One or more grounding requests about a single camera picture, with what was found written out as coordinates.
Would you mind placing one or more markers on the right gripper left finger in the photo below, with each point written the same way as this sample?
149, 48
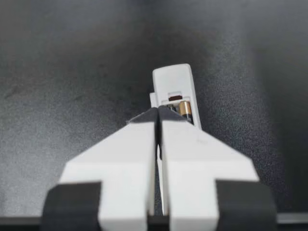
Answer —
125, 163

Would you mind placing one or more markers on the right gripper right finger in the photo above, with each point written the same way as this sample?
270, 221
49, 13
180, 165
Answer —
197, 168

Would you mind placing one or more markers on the black and gold battery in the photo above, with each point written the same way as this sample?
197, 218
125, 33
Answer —
185, 109

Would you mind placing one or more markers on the white remote control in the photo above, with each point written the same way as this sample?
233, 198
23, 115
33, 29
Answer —
174, 81

